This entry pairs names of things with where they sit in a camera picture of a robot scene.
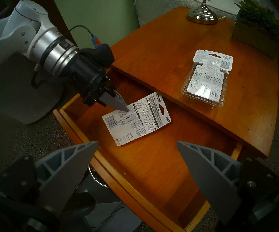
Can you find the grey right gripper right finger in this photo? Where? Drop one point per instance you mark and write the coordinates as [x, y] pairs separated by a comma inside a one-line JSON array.
[[209, 176]]

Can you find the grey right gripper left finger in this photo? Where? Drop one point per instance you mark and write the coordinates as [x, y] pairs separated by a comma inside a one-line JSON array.
[[64, 166]]

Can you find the large white card package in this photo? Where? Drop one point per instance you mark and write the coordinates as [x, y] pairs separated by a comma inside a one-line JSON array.
[[137, 118]]

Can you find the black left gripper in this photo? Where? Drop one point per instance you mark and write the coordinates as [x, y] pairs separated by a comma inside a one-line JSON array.
[[91, 76]]

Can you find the succulent plants in wooden planter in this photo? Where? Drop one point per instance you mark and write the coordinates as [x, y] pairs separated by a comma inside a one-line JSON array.
[[260, 28]]

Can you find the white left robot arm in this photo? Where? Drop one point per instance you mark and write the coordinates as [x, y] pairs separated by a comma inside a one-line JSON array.
[[21, 33]]

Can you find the small clear blister package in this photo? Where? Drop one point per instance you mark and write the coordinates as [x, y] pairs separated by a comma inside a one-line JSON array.
[[208, 79]]

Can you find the white shade chrome table lamp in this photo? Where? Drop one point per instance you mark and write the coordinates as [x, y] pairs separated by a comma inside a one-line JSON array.
[[202, 14]]

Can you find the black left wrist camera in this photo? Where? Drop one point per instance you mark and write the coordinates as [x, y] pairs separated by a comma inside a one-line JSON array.
[[98, 52]]

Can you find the orange wooden drawer side table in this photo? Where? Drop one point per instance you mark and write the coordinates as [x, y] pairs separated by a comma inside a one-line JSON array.
[[202, 64]]

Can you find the grey robot mobile base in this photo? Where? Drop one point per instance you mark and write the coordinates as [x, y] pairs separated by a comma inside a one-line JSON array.
[[105, 209]]

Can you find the orange wooden table drawer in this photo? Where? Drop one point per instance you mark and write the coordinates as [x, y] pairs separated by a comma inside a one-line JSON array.
[[149, 161]]

